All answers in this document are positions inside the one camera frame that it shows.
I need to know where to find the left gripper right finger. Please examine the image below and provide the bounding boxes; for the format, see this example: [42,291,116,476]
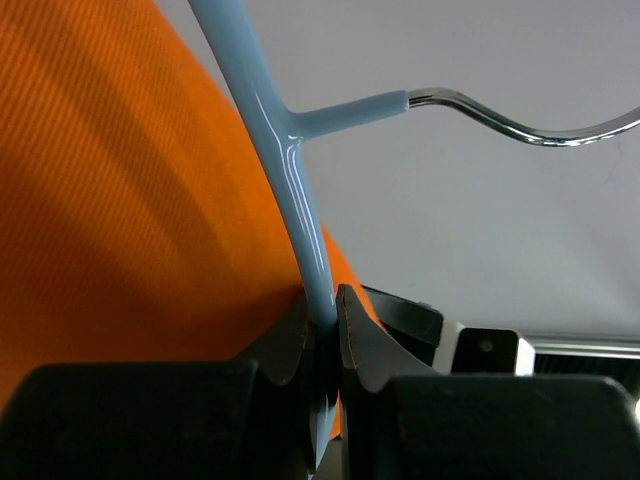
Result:
[336,285,639,479]

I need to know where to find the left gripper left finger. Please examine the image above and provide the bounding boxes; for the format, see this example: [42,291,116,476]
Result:
[1,297,317,479]

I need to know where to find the orange trousers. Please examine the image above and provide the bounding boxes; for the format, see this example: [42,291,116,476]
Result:
[0,0,391,441]

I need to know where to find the light blue hanger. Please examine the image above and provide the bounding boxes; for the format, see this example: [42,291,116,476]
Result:
[191,1,639,473]

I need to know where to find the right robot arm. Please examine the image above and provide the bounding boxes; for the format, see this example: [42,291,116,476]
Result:
[364,286,536,376]

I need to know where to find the aluminium mounting rail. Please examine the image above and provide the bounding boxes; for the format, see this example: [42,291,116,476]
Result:
[524,333,639,378]

